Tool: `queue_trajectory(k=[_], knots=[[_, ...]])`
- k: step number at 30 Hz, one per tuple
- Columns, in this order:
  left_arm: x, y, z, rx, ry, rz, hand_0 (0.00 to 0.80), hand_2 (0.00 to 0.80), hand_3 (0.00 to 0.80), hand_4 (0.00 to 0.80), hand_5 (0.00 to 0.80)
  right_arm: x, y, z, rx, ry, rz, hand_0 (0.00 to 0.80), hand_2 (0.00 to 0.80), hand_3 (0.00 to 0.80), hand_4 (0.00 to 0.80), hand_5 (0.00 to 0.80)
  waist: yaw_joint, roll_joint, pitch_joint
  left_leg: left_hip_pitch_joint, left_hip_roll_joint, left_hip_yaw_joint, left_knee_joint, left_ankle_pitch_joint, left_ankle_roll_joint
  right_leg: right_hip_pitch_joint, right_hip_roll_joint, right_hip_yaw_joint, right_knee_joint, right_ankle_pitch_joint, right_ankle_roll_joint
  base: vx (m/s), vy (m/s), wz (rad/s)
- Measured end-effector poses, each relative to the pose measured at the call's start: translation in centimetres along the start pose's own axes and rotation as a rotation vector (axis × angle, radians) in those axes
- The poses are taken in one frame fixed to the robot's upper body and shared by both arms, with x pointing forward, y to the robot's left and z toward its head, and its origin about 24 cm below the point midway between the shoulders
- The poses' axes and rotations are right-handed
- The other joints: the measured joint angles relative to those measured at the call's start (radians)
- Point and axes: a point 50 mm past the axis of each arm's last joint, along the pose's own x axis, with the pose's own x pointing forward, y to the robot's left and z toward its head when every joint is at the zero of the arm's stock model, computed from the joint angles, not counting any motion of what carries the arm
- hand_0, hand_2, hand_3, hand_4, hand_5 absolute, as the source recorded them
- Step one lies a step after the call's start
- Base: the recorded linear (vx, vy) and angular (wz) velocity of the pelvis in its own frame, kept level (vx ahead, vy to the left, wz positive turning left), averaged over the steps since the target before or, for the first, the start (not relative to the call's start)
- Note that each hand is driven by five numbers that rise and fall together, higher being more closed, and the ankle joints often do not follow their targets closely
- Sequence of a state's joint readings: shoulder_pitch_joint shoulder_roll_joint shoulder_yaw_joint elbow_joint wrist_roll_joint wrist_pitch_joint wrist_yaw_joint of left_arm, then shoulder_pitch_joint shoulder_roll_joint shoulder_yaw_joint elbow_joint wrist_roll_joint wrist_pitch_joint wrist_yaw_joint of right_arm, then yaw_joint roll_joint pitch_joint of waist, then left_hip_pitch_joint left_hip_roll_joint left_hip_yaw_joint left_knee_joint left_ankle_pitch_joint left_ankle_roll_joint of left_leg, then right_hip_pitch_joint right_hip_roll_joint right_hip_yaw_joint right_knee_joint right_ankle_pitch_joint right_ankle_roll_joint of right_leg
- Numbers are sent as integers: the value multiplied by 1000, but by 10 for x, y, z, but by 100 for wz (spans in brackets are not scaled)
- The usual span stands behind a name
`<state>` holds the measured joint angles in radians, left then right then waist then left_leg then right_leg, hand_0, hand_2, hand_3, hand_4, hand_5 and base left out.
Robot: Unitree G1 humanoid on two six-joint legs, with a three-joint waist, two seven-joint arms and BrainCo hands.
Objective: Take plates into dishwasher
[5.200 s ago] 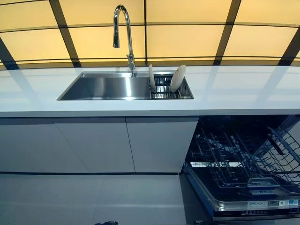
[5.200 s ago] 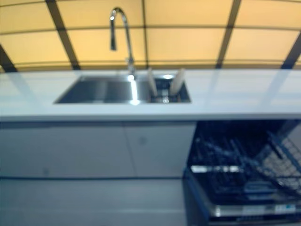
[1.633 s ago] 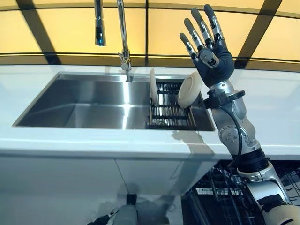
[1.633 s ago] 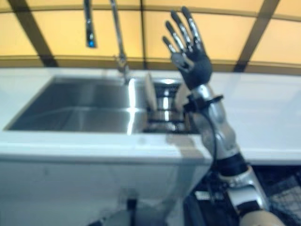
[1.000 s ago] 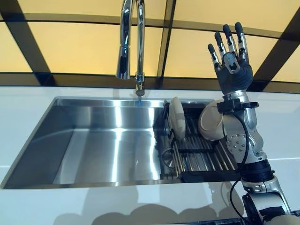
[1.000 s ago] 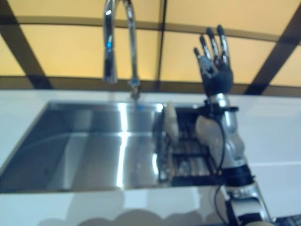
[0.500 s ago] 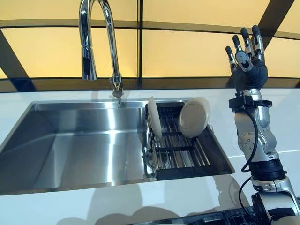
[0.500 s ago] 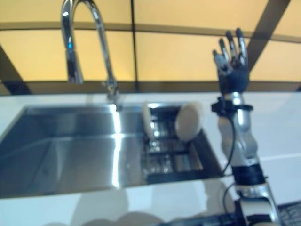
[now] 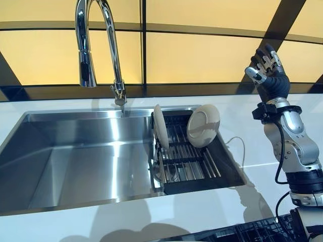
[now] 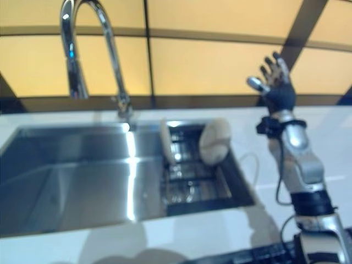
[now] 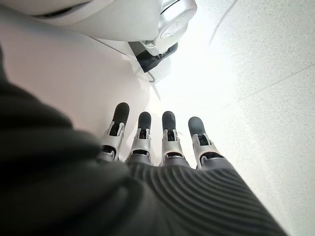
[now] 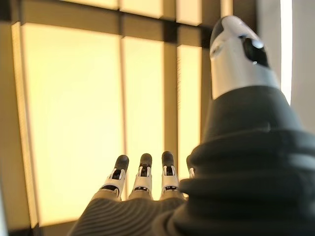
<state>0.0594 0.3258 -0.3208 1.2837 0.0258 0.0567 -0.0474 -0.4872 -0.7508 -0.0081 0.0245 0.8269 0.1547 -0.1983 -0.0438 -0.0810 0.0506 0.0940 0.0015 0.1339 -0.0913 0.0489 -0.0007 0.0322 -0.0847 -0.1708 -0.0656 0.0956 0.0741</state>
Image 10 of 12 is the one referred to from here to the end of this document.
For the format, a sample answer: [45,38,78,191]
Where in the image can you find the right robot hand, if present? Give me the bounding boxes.
[246,51,296,115]

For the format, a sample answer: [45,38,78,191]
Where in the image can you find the cream round plate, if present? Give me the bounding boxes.
[199,117,233,166]
[159,117,177,166]

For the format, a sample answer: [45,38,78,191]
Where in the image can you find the black steel-rod drying rack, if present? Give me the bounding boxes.
[161,120,234,217]

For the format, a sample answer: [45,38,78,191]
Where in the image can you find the chrome gooseneck faucet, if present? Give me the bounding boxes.
[59,0,136,119]

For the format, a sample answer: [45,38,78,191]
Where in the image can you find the stainless steel sink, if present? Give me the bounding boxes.
[0,118,256,239]

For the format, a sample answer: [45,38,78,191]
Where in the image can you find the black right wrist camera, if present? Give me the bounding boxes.
[256,116,283,137]

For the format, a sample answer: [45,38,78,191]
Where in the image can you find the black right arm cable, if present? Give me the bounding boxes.
[276,136,299,245]

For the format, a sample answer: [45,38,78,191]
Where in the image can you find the dark window frame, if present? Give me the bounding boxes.
[0,0,352,114]

